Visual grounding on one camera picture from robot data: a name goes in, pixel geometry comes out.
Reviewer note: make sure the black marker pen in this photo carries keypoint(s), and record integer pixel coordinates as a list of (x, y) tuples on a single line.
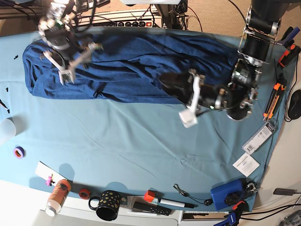
[(177, 204)]

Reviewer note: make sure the black dotted remote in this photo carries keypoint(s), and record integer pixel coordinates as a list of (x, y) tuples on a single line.
[(152, 209)]

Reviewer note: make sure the black computer mouse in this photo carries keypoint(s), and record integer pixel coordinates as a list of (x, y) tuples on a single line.
[(294, 110)]

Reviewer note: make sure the black adapter right edge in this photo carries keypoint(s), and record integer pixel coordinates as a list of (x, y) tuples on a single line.
[(284, 192)]

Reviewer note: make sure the black power strip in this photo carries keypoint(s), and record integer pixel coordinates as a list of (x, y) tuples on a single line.
[(124, 23)]

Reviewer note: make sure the blue box with knob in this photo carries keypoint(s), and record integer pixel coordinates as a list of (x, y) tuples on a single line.
[(229, 194)]

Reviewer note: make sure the orange cube block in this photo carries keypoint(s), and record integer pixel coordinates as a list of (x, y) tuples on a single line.
[(149, 196)]

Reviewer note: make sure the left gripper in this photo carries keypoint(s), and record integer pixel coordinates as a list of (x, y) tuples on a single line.
[(213, 97)]

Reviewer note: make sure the orange black clamp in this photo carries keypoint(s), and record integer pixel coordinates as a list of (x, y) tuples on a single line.
[(289, 55)]

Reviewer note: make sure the orange tape roll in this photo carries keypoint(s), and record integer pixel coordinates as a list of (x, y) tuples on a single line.
[(84, 194)]

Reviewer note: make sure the purple tape roll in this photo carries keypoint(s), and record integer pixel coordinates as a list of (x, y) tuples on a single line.
[(19, 152)]

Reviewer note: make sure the translucent plastic cup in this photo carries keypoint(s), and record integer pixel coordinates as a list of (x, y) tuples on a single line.
[(7, 130)]

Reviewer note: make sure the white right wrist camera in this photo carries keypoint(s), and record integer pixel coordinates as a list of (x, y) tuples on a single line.
[(67, 76)]

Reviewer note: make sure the clear plastic blister pack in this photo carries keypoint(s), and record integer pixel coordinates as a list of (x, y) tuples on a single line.
[(260, 137)]

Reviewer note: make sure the white paper leaflet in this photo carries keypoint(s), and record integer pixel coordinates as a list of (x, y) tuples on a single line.
[(246, 164)]

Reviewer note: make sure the blue clamp bottom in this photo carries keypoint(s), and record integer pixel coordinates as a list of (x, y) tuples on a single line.
[(232, 219)]

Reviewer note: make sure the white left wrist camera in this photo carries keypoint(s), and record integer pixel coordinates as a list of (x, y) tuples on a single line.
[(188, 118)]

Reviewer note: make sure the teal table cloth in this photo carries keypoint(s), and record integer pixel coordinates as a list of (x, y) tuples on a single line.
[(130, 148)]

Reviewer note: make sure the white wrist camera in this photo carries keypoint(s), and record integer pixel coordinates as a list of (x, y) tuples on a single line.
[(188, 118), (67, 76)]

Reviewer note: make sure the blue t-shirt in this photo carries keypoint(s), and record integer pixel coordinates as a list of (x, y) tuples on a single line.
[(128, 68)]

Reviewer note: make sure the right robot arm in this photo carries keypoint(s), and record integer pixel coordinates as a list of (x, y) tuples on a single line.
[(62, 19)]

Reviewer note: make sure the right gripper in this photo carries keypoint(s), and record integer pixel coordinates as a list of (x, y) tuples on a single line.
[(69, 52)]

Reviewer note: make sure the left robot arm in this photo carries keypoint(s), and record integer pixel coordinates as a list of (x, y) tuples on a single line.
[(237, 94)]

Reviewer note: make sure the orange bottle white cap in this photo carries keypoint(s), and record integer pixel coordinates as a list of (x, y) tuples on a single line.
[(57, 198)]

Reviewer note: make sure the black yellow-dotted mug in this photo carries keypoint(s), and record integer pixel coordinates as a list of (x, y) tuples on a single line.
[(108, 205)]

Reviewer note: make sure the blue black clamp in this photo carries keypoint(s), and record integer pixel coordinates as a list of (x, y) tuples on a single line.
[(289, 35)]

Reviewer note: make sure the pink clip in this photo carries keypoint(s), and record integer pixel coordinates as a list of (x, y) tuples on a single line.
[(50, 181)]

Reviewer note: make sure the orange black utility knife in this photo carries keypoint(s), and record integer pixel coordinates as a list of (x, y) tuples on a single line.
[(274, 99)]

